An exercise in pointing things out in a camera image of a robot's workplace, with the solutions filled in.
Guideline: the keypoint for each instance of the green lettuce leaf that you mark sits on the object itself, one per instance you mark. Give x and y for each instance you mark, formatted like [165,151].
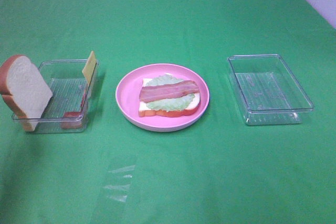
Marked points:
[186,102]

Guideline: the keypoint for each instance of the bacon strip from container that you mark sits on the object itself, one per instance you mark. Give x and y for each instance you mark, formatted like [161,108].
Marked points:
[168,91]

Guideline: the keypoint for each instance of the bread slice on plate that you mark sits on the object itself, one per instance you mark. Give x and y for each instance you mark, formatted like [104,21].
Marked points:
[168,114]

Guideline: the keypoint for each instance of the pink plate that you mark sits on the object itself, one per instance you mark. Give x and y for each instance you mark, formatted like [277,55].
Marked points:
[127,97]

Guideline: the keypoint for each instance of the yellow cheese slice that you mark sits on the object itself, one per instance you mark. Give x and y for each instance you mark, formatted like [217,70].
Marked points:
[89,67]

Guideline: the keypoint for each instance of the green tablecloth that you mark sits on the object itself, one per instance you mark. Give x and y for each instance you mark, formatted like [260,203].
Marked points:
[218,170]

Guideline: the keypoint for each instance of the clear tape patch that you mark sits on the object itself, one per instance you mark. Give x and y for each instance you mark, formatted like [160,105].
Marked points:
[116,182]

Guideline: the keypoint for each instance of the clear right plastic container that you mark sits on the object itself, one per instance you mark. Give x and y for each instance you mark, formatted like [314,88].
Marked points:
[266,90]

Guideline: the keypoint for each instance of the clear plastic container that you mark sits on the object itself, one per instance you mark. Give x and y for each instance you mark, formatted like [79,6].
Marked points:
[266,90]
[66,81]

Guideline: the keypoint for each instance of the clear left plastic container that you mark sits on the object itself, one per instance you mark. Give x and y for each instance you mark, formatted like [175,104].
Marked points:
[66,81]

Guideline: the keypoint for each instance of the upright bread slice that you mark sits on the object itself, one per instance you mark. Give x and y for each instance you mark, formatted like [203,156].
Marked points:
[24,90]

